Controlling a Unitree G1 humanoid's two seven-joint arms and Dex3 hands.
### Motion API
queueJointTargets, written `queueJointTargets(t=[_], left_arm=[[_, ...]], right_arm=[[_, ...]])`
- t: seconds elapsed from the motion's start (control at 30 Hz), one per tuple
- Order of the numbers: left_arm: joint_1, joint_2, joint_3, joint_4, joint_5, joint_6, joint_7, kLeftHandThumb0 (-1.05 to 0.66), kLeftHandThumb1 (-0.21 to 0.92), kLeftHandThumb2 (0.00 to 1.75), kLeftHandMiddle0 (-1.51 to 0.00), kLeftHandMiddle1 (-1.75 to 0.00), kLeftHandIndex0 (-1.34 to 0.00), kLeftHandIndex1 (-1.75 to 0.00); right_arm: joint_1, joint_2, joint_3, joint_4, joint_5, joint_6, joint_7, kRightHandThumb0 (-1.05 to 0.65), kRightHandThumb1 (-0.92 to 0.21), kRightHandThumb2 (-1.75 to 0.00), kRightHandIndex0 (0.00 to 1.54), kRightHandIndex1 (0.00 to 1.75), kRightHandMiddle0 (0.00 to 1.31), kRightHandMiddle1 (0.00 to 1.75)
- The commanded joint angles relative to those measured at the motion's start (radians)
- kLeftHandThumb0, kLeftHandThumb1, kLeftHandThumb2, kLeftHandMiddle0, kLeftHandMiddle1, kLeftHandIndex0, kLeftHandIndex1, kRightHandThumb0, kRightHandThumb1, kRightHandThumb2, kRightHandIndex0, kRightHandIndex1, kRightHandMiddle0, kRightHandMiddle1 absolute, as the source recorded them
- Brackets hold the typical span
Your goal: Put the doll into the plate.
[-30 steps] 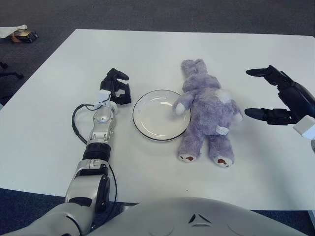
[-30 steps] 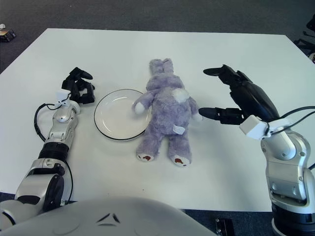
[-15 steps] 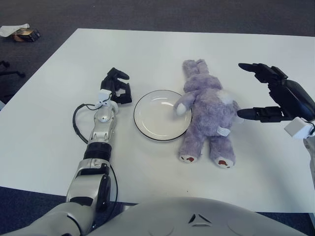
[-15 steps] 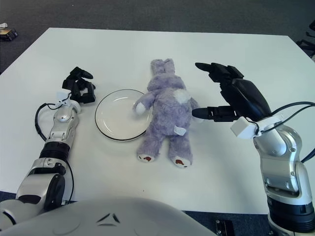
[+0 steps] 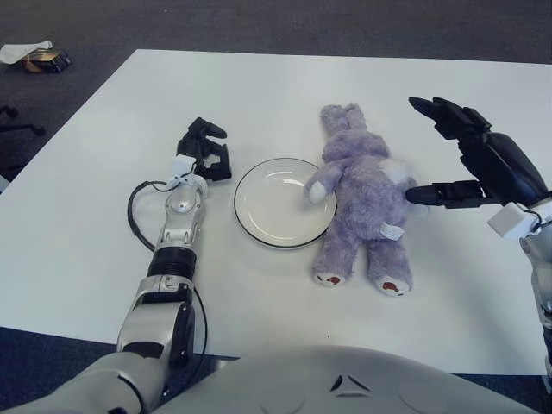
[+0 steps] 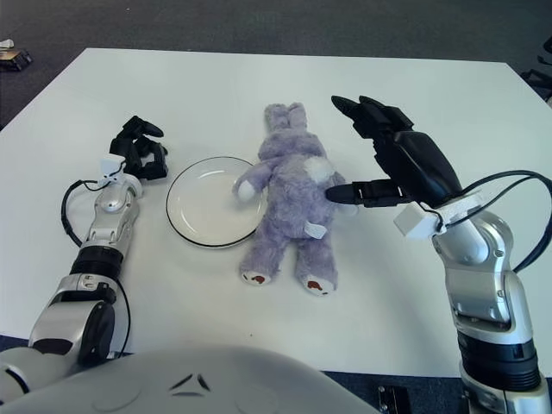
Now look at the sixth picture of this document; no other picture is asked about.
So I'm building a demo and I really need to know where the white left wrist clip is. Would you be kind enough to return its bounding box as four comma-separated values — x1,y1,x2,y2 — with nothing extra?
97,157,126,187

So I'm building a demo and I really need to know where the black device under table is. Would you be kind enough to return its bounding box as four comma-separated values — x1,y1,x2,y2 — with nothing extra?
377,382,410,414

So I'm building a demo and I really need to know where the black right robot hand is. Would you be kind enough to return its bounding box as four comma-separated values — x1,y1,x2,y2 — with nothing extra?
325,94,463,209

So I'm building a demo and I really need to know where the grey robot torso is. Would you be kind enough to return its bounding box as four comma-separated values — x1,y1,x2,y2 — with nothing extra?
0,346,380,414

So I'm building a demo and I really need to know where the black office chair base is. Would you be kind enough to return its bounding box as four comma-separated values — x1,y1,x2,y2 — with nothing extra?
519,36,552,103

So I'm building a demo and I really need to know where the white plate with black rim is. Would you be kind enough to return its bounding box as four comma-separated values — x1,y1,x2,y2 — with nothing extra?
166,156,268,249

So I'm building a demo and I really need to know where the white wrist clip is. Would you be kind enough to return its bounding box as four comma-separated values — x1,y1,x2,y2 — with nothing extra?
393,196,486,239
97,157,126,187

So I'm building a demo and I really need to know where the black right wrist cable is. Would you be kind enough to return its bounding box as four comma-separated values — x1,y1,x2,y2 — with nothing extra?
443,170,552,273

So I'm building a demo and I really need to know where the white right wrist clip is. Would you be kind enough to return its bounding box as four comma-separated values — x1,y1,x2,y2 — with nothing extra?
393,196,486,239

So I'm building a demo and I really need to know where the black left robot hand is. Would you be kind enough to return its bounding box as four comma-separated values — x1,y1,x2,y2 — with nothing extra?
108,115,169,181

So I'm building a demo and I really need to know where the purple plush bunny doll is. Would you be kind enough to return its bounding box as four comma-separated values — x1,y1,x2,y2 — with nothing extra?
234,102,359,298

